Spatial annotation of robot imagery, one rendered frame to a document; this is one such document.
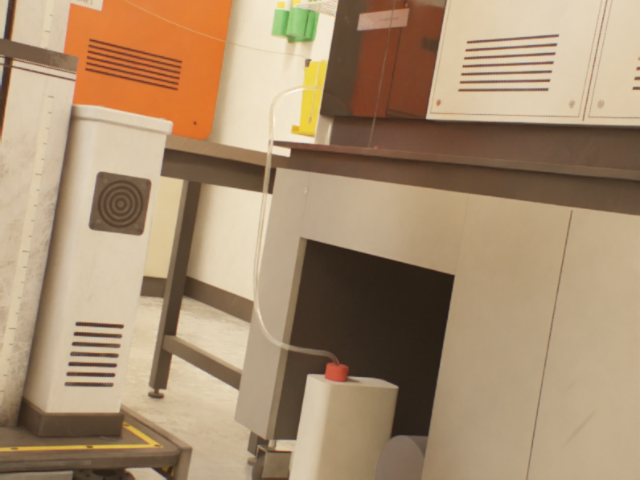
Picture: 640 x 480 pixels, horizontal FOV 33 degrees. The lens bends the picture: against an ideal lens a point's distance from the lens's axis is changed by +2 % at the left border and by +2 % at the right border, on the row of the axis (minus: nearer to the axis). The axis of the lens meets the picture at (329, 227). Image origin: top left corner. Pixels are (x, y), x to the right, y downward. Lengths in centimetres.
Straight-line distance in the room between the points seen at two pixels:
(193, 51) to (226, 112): 312
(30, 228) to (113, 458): 31
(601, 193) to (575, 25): 31
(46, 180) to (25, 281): 13
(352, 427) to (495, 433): 61
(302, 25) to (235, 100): 78
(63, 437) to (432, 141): 91
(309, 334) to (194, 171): 43
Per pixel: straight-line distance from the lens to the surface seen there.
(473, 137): 189
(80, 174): 140
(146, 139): 141
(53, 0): 145
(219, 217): 533
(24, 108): 141
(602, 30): 168
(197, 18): 234
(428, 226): 179
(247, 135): 518
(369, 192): 195
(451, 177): 179
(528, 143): 178
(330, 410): 215
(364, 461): 223
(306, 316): 218
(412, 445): 199
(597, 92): 165
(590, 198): 155
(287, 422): 222
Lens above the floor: 64
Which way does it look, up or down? 2 degrees down
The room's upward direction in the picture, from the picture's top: 10 degrees clockwise
